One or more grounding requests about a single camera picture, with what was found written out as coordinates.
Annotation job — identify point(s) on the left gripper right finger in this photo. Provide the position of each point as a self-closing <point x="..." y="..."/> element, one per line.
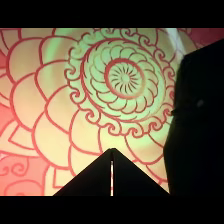
<point x="133" y="181"/>

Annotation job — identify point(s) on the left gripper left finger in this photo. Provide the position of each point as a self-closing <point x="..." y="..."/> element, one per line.
<point x="95" y="181"/>

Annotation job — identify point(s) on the dark green trousers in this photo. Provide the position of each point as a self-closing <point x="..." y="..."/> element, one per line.
<point x="200" y="133"/>

